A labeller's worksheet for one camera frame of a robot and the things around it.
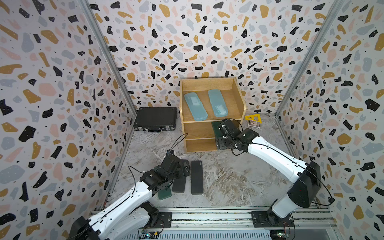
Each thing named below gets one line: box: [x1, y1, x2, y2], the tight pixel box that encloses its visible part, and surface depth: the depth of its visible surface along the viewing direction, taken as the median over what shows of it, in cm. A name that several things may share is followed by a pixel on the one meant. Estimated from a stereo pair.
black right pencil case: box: [191, 160, 204, 195], surface depth 88 cm
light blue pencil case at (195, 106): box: [184, 92, 208, 122], surface depth 82 cm
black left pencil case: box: [172, 176, 187, 193], surface depth 85 cm
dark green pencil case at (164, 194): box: [158, 187, 172, 200], surface depth 82 cm
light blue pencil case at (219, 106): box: [208, 89, 228, 117], surface depth 82 cm
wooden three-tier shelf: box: [179, 77, 247, 154], surface depth 88 cm
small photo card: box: [248, 120, 261, 129], surface depth 116 cm
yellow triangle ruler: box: [245, 114, 262, 124], surface depth 123 cm
